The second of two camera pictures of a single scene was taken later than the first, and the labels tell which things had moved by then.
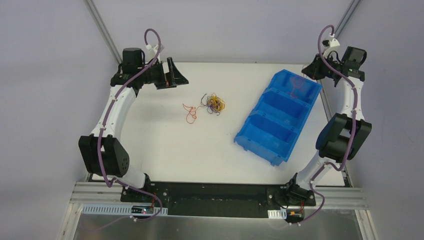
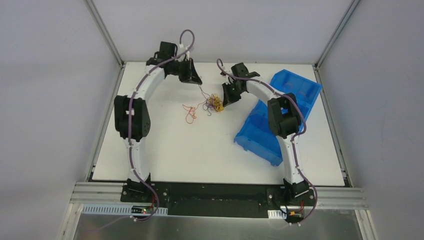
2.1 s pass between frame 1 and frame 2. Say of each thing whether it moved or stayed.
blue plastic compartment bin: stayed
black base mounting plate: stayed
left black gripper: moved
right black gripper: moved
